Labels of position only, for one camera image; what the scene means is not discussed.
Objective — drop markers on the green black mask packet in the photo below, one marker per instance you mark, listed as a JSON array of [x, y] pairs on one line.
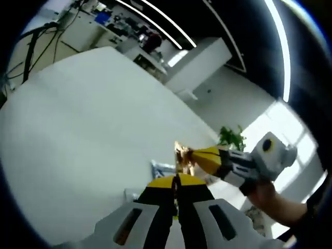
[[163, 168]]

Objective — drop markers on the blue plastic crate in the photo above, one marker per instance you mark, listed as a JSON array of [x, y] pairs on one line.
[[102, 18]]

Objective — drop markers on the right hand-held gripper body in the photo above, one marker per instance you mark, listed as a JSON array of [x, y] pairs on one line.
[[275, 155]]

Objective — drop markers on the potted green plant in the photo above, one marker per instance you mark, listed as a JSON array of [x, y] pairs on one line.
[[230, 137]]

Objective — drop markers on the gold foil packet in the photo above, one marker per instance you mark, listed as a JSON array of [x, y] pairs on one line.
[[184, 158]]

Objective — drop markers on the large window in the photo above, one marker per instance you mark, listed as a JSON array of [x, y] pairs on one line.
[[285, 124]]

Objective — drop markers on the standing desk black legs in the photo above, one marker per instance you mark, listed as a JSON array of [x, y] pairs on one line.
[[31, 52]]

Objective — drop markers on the row of white office desks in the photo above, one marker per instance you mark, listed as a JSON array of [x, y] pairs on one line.
[[88, 33]]

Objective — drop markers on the white office desk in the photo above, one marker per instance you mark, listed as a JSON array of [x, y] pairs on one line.
[[147, 62]]

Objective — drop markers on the person's right hand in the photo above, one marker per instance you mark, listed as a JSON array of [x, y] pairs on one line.
[[262, 195]]

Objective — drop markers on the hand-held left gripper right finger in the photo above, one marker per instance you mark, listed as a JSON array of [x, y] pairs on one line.
[[194, 223]]

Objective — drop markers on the person's black jacket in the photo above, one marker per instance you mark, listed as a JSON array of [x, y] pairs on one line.
[[313, 220]]

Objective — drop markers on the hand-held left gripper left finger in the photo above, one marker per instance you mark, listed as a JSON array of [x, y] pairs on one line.
[[155, 223]]

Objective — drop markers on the long ceiling light strip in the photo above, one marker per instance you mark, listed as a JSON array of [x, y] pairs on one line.
[[281, 52]]

